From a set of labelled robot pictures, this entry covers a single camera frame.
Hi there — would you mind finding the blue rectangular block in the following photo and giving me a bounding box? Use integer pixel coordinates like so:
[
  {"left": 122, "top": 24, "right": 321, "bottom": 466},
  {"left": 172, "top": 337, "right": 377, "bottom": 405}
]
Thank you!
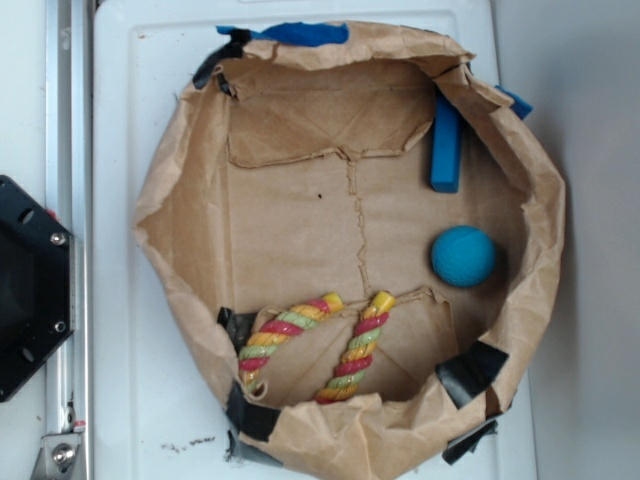
[{"left": 430, "top": 93, "right": 462, "bottom": 194}]

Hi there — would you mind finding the brown paper bag bin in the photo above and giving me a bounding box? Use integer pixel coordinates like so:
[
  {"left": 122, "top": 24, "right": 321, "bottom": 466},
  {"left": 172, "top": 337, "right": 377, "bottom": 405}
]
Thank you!
[{"left": 134, "top": 22, "right": 565, "bottom": 479}]

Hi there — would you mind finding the black tape inside left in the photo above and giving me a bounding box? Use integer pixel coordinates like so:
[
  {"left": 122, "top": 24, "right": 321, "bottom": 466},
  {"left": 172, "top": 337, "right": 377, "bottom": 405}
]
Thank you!
[{"left": 217, "top": 307, "right": 258, "bottom": 353}]

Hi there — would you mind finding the blue ball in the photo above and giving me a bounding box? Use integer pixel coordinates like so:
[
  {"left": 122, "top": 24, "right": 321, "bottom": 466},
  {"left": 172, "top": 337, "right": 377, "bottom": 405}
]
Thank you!
[{"left": 431, "top": 225, "right": 496, "bottom": 288}]

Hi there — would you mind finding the black tape bottom left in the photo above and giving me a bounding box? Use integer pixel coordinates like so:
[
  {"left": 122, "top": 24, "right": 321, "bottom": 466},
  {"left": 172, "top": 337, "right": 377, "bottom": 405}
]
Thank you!
[{"left": 226, "top": 382, "right": 281, "bottom": 442}]

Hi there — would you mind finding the black tape lower right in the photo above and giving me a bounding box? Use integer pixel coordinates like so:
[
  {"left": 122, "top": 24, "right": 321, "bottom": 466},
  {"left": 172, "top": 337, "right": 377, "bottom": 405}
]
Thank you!
[{"left": 435, "top": 341, "right": 509, "bottom": 409}]

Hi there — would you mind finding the blue tape strip top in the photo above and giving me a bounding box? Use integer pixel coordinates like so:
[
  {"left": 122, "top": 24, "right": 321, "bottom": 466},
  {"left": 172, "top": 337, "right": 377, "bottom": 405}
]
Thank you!
[{"left": 216, "top": 22, "right": 350, "bottom": 47}]

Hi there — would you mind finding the black tape top left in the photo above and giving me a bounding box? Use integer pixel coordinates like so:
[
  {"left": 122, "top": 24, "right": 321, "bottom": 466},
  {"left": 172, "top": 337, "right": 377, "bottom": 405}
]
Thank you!
[{"left": 192, "top": 28, "right": 251, "bottom": 90}]

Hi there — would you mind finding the white plastic tray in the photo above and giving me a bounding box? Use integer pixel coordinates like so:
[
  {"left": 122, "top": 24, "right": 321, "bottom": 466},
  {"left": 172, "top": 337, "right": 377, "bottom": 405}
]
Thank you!
[{"left": 87, "top": 1, "right": 499, "bottom": 479}]

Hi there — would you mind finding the blue tape piece right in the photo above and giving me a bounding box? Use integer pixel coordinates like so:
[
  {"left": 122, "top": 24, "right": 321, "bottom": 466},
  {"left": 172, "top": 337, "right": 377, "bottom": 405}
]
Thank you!
[{"left": 495, "top": 85, "right": 534, "bottom": 120}]

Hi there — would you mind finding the black tape bottom right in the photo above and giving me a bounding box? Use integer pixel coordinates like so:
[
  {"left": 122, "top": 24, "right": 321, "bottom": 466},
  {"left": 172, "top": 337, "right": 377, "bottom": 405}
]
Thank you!
[{"left": 441, "top": 419, "right": 498, "bottom": 465}]

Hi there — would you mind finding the colourful twisted rope toy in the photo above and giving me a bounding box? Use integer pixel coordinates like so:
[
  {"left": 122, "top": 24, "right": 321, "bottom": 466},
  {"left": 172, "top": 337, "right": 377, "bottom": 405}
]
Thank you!
[{"left": 238, "top": 291, "right": 396, "bottom": 405}]

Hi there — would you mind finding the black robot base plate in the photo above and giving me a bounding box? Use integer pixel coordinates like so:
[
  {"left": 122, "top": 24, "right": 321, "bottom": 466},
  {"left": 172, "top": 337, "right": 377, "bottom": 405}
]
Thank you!
[{"left": 1, "top": 175, "right": 72, "bottom": 402}]

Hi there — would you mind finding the aluminium extrusion rail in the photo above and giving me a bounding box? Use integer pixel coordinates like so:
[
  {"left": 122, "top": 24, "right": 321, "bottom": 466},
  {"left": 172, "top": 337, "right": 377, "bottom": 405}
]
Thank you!
[{"left": 45, "top": 1, "right": 97, "bottom": 479}]

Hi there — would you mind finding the metal corner bracket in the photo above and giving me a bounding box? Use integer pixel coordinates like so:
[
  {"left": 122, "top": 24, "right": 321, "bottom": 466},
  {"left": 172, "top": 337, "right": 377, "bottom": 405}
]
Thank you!
[{"left": 30, "top": 433, "right": 82, "bottom": 480}]

